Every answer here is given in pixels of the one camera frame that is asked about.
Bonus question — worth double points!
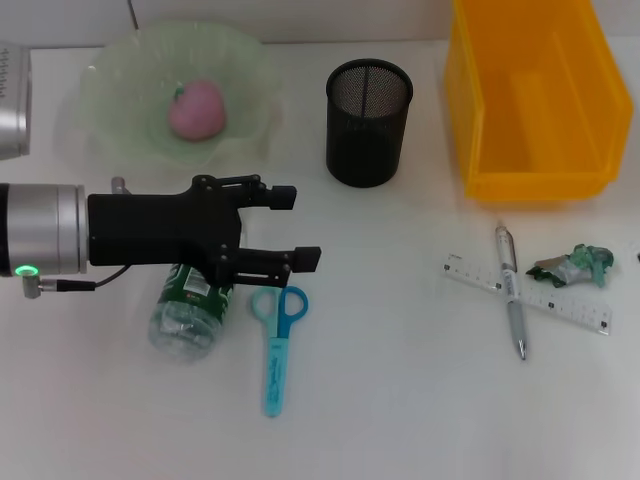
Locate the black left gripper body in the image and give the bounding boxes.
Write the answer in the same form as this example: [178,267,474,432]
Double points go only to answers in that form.
[87,174,246,289]

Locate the clear green-label water bottle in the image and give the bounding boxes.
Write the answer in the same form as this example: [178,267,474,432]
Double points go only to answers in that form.
[147,262,236,362]

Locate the blue teal scissors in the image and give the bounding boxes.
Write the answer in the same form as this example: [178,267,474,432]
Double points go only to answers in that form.
[250,285,310,419]

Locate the pink peach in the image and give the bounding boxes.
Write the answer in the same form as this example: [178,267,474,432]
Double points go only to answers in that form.
[167,81,227,141]

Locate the silver ballpoint pen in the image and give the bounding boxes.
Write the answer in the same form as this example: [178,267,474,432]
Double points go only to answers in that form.
[494,224,529,361]

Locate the green silver wrapper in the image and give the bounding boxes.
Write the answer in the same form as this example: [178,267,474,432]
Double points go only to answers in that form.
[524,243,616,289]

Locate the transparent plastic ruler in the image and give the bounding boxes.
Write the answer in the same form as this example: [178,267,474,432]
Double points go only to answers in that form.
[439,252,614,337]

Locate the black mesh pen holder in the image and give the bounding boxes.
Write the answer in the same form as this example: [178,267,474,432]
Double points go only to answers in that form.
[325,58,415,189]

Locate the green glass fruit plate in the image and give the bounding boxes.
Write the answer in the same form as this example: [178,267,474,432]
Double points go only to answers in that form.
[67,20,284,166]

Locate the yellow plastic bin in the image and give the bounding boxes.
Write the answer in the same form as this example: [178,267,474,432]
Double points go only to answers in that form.
[443,0,635,204]

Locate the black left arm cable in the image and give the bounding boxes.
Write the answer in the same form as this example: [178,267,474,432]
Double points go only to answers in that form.
[22,264,131,300]

